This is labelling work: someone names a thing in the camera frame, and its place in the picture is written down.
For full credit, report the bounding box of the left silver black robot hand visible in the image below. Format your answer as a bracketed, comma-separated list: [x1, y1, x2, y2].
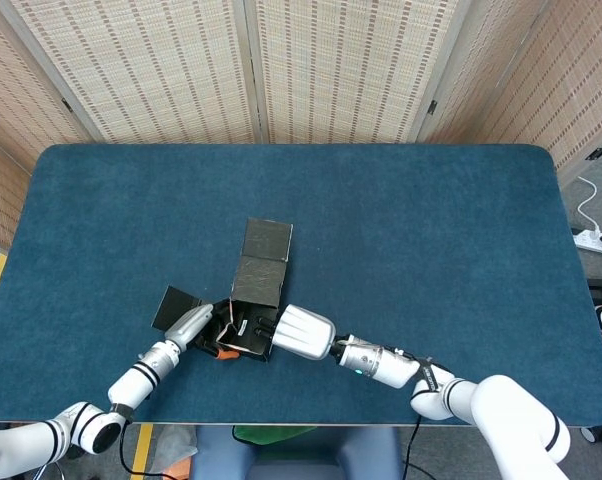
[164, 303, 242, 361]

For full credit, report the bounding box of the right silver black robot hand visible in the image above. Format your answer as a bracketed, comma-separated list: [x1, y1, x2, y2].
[240, 303, 337, 361]

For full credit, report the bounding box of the black cardboard box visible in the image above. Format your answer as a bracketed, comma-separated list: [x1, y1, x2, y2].
[150, 217, 295, 364]

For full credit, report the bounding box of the grey plastic bag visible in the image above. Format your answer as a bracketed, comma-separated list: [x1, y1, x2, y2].
[146, 424, 200, 477]

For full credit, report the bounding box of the orange packet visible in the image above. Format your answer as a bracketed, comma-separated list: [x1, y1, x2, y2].
[161, 457, 193, 480]

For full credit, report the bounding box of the blue felt table mat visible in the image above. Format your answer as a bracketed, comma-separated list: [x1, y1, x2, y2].
[0, 143, 602, 427]

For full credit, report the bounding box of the woven bamboo screen panel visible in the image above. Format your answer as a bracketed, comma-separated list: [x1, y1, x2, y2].
[419, 0, 552, 147]
[0, 0, 96, 171]
[0, 0, 271, 146]
[473, 0, 602, 189]
[0, 132, 33, 251]
[243, 0, 476, 146]

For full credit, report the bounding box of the white power strip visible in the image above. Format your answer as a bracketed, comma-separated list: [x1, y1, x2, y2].
[572, 227, 602, 257]

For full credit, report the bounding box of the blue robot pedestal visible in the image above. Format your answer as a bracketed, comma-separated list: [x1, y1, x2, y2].
[188, 424, 405, 480]

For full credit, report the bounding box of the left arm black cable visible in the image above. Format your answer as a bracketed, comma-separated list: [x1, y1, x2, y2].
[117, 421, 150, 477]

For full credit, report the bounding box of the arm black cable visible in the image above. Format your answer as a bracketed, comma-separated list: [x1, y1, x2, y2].
[399, 414, 426, 480]
[117, 421, 150, 477]

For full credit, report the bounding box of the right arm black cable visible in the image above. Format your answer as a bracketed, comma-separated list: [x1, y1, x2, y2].
[399, 414, 426, 480]

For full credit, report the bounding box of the white power cable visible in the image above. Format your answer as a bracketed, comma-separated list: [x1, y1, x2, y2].
[576, 175, 602, 237]

